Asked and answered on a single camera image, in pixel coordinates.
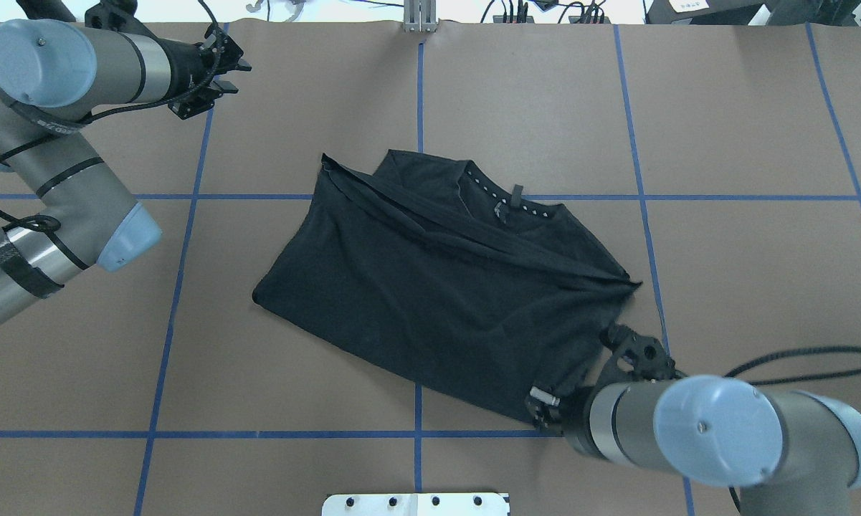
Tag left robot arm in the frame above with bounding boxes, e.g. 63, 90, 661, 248
0, 19, 251, 326

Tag aluminium frame post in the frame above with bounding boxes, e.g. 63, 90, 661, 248
403, 0, 439, 33

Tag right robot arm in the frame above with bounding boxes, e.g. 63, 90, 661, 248
526, 375, 861, 515

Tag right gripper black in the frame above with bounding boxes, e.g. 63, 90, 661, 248
525, 386, 599, 453

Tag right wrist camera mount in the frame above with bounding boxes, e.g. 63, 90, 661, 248
595, 324, 678, 388

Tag black box with label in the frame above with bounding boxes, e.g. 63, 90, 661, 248
645, 1, 765, 26

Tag black printed t-shirt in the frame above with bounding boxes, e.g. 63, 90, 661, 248
251, 150, 640, 424

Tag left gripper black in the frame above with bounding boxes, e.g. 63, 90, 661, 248
165, 27, 253, 120

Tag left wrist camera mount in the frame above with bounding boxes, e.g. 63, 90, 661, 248
84, 0, 154, 38

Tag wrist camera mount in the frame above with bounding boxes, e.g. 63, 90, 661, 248
84, 0, 154, 38
595, 324, 678, 388

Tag white pedestal base plate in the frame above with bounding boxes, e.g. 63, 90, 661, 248
321, 491, 511, 515

